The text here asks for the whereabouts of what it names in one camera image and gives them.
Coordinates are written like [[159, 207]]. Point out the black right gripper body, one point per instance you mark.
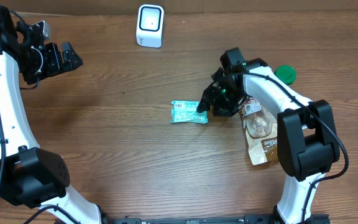
[[226, 100]]

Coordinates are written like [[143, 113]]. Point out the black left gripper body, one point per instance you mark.
[[38, 64]]

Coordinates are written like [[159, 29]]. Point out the beige paper pouch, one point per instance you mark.
[[260, 132]]

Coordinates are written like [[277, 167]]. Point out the teal wet wipes pack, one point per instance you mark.
[[186, 112]]

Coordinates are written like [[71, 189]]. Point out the green lid jar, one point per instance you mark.
[[286, 74]]

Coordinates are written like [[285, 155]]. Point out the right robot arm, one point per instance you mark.
[[307, 143]]

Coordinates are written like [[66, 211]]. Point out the white barcode scanner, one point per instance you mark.
[[149, 27]]

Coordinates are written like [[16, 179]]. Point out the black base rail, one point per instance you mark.
[[191, 220]]

